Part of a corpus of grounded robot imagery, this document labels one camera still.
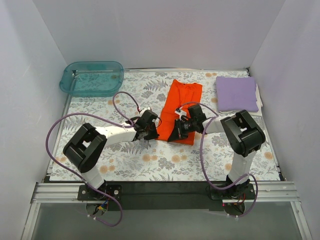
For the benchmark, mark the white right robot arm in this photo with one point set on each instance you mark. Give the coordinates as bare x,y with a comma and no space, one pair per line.
243,134

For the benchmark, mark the teal plastic bin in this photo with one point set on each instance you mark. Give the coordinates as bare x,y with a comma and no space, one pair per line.
92,79

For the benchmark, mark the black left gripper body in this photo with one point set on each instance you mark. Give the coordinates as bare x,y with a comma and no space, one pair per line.
149,132

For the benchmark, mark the floral table mat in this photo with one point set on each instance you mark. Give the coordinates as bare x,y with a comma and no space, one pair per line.
153,160

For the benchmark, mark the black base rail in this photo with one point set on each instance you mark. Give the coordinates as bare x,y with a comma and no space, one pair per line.
173,195

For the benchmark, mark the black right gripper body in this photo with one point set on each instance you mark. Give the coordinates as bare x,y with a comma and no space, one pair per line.
178,129

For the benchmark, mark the aluminium table frame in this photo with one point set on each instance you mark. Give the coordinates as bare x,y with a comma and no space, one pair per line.
57,213

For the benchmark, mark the white folded t-shirt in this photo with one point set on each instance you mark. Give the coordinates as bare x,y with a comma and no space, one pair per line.
258,103

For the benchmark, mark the purple folded t-shirt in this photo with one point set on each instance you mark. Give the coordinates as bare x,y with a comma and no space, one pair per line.
236,93

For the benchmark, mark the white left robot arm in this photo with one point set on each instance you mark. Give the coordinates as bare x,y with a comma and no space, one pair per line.
85,147

